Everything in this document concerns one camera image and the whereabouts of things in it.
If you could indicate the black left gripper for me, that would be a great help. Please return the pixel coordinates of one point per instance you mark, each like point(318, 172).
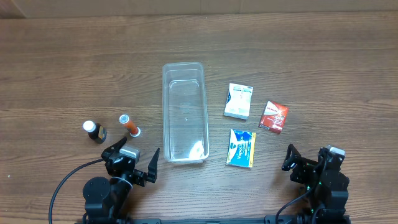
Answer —
point(134, 173)

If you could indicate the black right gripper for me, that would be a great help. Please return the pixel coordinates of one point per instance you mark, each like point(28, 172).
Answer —
point(304, 170)

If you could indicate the red medicine box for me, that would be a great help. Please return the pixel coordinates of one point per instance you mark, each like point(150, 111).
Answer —
point(273, 117)

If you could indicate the blue yellow VapoDrops box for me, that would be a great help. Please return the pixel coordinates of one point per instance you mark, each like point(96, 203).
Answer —
point(241, 148)

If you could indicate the white medicine box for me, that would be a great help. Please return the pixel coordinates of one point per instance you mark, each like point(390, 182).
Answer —
point(238, 101)

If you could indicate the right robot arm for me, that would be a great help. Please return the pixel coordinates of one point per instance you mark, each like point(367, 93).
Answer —
point(325, 186)

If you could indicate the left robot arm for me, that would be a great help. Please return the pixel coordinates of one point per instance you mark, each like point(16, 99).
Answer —
point(105, 198)

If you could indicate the clear plastic container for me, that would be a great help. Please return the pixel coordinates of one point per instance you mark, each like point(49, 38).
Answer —
point(185, 116)

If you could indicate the orange tube white caps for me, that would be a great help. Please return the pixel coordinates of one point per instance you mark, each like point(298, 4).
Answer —
point(133, 130)

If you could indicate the dark bottle white cap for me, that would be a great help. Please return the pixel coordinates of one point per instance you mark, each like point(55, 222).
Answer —
point(95, 131)

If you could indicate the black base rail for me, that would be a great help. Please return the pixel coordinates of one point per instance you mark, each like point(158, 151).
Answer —
point(268, 219)

